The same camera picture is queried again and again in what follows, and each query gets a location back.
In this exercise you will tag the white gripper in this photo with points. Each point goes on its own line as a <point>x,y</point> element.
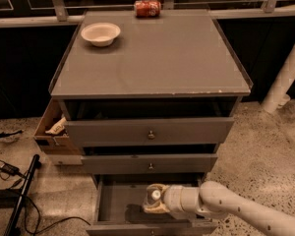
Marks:
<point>171,198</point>

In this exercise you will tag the clear plastic water bottle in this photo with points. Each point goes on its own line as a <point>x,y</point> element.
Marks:
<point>153,197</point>

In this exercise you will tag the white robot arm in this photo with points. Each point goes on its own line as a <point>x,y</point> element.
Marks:
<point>213,200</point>

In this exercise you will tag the grey bottom drawer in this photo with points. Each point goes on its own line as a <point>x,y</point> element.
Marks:
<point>119,208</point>

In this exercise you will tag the grey drawer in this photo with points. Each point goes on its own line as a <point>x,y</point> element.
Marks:
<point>119,208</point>
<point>145,122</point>
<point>149,159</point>

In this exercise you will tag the grey middle drawer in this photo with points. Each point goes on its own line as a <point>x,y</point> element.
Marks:
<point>149,159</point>

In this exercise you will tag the grey drawer cabinet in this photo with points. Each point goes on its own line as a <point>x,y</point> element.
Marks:
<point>181,54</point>

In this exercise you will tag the grey top drawer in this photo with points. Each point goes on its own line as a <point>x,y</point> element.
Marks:
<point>145,122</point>

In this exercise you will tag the crumpled paper in box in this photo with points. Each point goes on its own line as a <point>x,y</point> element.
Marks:
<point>57,128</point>

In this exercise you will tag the brown cardboard box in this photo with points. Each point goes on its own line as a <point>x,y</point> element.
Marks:
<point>58,148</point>

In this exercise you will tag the black stand pole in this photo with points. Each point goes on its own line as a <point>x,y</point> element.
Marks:
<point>21,196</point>

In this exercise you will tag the black power adapter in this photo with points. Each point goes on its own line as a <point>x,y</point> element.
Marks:
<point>10,169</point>

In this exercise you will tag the white pipe column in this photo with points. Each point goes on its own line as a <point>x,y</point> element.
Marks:
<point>277,95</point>

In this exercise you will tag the white paper bowl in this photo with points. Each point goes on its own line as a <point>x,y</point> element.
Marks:
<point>100,34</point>

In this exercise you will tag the orange soda can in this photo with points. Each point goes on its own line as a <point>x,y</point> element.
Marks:
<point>147,8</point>

